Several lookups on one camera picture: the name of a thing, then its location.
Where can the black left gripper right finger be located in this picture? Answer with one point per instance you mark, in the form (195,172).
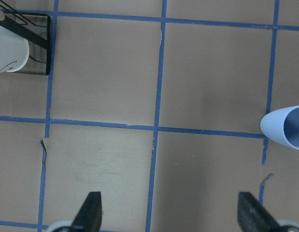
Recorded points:
(252,216)

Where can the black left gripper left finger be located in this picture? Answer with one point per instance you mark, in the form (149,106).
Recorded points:
(89,217)

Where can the light blue plastic cup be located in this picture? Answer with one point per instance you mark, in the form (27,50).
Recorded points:
(282,126)

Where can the white mug near rack end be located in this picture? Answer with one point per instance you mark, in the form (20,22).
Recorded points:
(14,51)

